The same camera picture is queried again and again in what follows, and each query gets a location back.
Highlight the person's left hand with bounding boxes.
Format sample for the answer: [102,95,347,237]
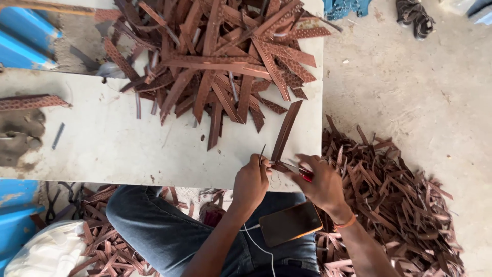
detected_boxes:
[232,153,273,211]

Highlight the person's right hand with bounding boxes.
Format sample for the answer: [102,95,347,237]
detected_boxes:
[284,153,353,225]

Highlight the red-handled cutter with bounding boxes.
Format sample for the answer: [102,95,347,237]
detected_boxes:
[269,160,314,183]

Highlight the brown leather strip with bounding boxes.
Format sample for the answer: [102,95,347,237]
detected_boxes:
[270,100,304,173]

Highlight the smartphone with orange case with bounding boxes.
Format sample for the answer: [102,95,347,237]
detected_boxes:
[258,200,324,248]

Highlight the dark red object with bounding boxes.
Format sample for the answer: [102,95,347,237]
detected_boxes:
[199,201,228,228]

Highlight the orange wristband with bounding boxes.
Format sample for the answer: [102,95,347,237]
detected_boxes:
[333,214,358,231]

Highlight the large heap of strip offcuts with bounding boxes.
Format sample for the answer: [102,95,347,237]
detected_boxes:
[315,115,467,277]

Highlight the pile of brown patterned strips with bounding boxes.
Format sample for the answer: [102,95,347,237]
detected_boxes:
[94,0,343,151]

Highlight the person's blue jeans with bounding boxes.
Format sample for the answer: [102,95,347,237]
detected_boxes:
[105,185,320,277]

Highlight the small heap of strip offcuts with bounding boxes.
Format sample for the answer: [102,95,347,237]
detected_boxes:
[67,185,227,277]

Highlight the small grey strip piece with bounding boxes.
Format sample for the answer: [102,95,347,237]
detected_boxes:
[51,122,66,151]

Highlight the white plastic sack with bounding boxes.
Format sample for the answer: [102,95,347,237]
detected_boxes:
[3,220,95,277]

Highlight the lone brown patterned strip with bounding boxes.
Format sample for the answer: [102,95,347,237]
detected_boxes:
[0,94,72,112]

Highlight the blue metal stand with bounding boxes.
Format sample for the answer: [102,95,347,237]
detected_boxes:
[0,179,46,272]

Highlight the wooden stick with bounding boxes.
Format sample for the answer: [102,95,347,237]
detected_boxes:
[0,0,97,17]

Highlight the white charging cable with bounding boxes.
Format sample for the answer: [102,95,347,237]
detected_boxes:
[240,223,277,277]

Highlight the dark strappy sandal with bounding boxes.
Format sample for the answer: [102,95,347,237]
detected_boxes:
[412,11,437,42]
[395,0,421,28]

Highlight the black straps bundle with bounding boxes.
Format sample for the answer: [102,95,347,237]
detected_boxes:
[44,182,86,224]

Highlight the blue metal frame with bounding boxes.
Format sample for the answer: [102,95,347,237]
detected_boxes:
[0,6,63,71]

